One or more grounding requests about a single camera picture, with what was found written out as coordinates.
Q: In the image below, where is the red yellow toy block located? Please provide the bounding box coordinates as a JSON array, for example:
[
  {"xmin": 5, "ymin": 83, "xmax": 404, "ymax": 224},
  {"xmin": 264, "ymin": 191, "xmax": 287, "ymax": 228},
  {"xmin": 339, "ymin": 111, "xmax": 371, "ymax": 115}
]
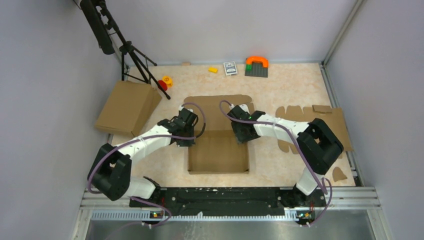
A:
[{"xmin": 158, "ymin": 75, "xmax": 174, "ymax": 91}]

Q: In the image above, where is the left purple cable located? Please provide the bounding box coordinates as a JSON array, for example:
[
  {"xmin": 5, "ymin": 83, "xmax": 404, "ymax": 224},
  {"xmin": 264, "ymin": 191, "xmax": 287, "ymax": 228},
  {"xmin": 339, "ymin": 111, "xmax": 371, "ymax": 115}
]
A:
[{"xmin": 86, "ymin": 101, "xmax": 207, "ymax": 229}]

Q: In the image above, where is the small yellow block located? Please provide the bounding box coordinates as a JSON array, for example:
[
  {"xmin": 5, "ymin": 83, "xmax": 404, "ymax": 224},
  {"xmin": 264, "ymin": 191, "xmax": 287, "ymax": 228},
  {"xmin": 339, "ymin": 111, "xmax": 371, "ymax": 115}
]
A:
[{"xmin": 208, "ymin": 67, "xmax": 218, "ymax": 74}]

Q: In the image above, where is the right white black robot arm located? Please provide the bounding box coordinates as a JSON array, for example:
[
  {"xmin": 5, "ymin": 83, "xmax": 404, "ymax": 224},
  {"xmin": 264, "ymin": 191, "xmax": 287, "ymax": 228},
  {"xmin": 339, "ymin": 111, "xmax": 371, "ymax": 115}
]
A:
[{"xmin": 224, "ymin": 104, "xmax": 344, "ymax": 206}]

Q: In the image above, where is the black tripod stand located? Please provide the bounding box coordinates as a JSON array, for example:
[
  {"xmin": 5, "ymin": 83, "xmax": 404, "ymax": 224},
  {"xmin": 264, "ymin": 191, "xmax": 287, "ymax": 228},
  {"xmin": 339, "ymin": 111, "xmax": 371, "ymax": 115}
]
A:
[{"xmin": 77, "ymin": 0, "xmax": 171, "ymax": 100}]

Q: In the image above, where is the flat cardboard sheet right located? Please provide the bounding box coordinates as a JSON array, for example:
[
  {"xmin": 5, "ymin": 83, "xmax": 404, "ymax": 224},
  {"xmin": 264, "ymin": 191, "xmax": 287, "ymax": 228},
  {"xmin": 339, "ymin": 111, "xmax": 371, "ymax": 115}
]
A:
[{"xmin": 275, "ymin": 105, "xmax": 353, "ymax": 180}]

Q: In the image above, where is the aluminium frame rail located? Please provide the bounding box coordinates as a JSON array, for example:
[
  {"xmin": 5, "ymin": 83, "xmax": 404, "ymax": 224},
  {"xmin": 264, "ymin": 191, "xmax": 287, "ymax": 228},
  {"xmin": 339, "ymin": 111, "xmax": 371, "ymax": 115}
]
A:
[{"xmin": 71, "ymin": 186, "xmax": 393, "ymax": 240}]

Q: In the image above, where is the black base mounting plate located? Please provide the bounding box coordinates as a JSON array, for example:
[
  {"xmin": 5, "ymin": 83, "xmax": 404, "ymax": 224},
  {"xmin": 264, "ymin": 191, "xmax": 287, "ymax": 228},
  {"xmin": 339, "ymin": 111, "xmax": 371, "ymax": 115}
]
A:
[{"xmin": 148, "ymin": 187, "xmax": 327, "ymax": 217}]

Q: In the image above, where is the large cardboard box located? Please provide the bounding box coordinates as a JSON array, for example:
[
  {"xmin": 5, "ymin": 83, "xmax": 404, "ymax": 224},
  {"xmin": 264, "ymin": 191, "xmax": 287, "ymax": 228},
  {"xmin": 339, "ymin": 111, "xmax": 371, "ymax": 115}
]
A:
[{"xmin": 183, "ymin": 94, "xmax": 255, "ymax": 175}]

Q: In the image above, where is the grey plate with orange arch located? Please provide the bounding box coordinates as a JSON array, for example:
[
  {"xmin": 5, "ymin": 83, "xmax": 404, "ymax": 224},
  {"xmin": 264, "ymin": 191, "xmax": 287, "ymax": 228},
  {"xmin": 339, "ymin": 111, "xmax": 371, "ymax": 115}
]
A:
[{"xmin": 244, "ymin": 56, "xmax": 269, "ymax": 78}]

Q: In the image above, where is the folded cardboard box left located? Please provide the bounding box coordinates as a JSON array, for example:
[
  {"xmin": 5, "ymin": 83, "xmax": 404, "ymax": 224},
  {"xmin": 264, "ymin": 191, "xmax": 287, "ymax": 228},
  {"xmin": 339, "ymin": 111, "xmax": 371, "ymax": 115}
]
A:
[{"xmin": 94, "ymin": 81, "xmax": 162, "ymax": 137}]

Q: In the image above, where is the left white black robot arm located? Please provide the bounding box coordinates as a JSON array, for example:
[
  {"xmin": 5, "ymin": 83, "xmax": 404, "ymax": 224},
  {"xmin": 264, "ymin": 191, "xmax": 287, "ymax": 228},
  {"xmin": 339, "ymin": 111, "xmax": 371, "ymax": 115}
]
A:
[{"xmin": 87, "ymin": 106, "xmax": 199, "ymax": 207}]

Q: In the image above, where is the playing card deck box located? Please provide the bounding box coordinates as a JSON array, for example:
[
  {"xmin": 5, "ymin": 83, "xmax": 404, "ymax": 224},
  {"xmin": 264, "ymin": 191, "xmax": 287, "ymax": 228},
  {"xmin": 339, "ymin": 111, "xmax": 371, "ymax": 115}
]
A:
[{"xmin": 223, "ymin": 61, "xmax": 238, "ymax": 76}]

